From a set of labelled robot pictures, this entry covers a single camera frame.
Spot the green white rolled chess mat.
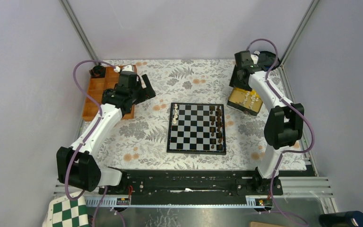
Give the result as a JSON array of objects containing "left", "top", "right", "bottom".
[{"left": 42, "top": 196, "right": 92, "bottom": 227}]

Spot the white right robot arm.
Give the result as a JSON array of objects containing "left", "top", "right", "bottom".
[{"left": 229, "top": 51, "right": 304, "bottom": 195}]

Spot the blue black cloth bundle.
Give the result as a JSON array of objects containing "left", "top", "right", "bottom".
[{"left": 254, "top": 51, "right": 276, "bottom": 71}]

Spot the floral white table mat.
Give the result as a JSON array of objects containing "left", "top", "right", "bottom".
[{"left": 95, "top": 60, "right": 268, "bottom": 170}]

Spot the orange wooden divided tray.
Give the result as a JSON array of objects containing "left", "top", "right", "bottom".
[{"left": 83, "top": 65, "right": 137, "bottom": 122}]

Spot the dark chess pieces row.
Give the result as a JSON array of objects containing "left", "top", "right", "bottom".
[{"left": 209, "top": 105, "right": 224, "bottom": 152}]

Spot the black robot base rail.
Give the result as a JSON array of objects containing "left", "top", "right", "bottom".
[{"left": 107, "top": 170, "right": 283, "bottom": 205}]

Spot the dark rolled cloth corner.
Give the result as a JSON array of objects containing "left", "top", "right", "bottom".
[{"left": 89, "top": 65, "right": 106, "bottom": 79}]

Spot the dark rolled cloth in tray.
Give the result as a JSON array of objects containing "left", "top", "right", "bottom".
[{"left": 102, "top": 88, "right": 114, "bottom": 102}]

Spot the dark cylinder bottle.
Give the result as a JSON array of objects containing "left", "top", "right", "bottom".
[{"left": 319, "top": 211, "right": 363, "bottom": 227}]

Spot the black white chess board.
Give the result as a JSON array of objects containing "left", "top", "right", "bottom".
[{"left": 166, "top": 103, "right": 226, "bottom": 155}]

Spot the gold metal tin box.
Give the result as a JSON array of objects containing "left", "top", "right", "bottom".
[{"left": 227, "top": 87, "right": 263, "bottom": 116}]

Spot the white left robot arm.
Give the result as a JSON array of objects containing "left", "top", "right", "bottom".
[{"left": 56, "top": 70, "right": 156, "bottom": 194}]

